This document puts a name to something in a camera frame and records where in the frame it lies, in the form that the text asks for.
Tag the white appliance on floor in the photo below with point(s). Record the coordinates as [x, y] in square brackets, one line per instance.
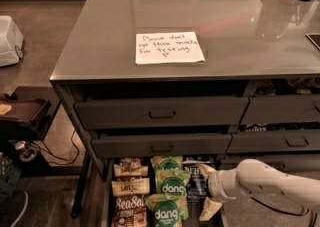
[11, 42]

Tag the brown sea salt snack bag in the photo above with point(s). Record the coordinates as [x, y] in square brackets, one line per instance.
[130, 211]

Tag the green dang bag back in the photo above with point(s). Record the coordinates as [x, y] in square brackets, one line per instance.
[167, 162]

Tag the open bottom left drawer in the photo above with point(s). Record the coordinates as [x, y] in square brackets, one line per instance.
[218, 220]

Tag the green dang bag middle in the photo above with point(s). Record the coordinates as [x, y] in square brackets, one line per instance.
[173, 181]

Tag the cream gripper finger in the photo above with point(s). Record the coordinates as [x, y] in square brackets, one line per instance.
[206, 170]
[210, 208]

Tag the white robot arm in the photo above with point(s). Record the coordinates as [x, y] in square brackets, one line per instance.
[253, 177]

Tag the green plastic crate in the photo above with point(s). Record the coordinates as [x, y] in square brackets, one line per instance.
[9, 175]

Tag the middle left drawer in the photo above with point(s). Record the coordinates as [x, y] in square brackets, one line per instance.
[160, 145]

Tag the dark grey drawer cabinet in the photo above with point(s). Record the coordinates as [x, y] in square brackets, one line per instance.
[252, 48]

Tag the top left drawer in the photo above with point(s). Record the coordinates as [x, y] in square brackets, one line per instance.
[160, 112]

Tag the green dang bag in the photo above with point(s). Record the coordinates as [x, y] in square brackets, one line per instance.
[167, 162]
[169, 210]
[173, 181]

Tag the cream snack bag back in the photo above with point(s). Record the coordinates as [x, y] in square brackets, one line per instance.
[121, 171]

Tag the black tray cart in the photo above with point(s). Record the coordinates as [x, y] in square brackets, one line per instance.
[23, 117]

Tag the middle right drawer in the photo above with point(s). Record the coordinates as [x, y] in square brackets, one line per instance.
[275, 141]

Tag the blue kettle chip bag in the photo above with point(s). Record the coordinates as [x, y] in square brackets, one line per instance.
[197, 188]

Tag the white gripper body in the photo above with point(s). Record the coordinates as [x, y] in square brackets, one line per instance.
[216, 182]

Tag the shoe with white sole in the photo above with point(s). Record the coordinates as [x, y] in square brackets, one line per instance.
[13, 208]

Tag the top right drawer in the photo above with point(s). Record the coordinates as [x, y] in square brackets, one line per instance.
[282, 109]

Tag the green dang bag front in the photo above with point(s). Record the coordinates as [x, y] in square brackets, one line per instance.
[169, 210]

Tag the white handwritten paper note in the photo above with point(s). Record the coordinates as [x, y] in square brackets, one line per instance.
[163, 48]

